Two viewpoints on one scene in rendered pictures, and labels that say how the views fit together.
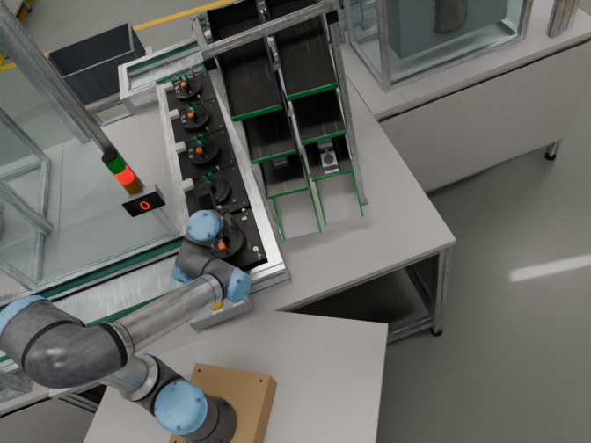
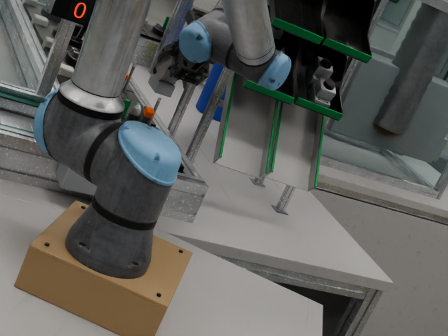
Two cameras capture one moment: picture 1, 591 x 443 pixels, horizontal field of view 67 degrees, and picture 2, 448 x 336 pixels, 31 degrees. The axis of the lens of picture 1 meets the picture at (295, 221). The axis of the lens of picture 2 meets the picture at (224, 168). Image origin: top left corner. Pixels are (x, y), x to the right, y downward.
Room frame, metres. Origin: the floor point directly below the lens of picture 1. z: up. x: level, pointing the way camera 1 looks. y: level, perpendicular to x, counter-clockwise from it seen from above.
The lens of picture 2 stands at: (-0.76, 0.94, 1.57)
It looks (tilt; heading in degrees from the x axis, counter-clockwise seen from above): 17 degrees down; 331
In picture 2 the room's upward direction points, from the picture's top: 25 degrees clockwise
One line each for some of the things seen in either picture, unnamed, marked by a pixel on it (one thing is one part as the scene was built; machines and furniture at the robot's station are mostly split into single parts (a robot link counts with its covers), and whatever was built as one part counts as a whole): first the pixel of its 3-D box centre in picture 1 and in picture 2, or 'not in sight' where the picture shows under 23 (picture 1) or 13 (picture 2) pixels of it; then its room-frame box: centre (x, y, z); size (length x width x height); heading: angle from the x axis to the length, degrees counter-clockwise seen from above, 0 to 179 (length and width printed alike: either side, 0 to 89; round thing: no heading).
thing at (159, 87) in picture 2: not in sight; (163, 75); (0.99, 0.23, 1.14); 0.08 x 0.04 x 0.07; 1
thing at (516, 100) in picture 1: (447, 103); (318, 249); (1.81, -1.05, 0.43); 1.11 x 0.68 x 0.86; 90
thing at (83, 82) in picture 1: (98, 66); not in sight; (3.05, 0.88, 0.73); 0.62 x 0.42 x 0.23; 90
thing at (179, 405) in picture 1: (185, 409); (137, 169); (0.43, 0.44, 1.11); 0.13 x 0.12 x 0.14; 39
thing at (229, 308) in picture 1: (219, 308); (107, 179); (0.79, 0.34, 0.93); 0.21 x 0.07 x 0.06; 90
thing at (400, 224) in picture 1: (217, 182); (76, 111); (1.45, 0.26, 0.84); 1.50 x 1.41 x 0.03; 90
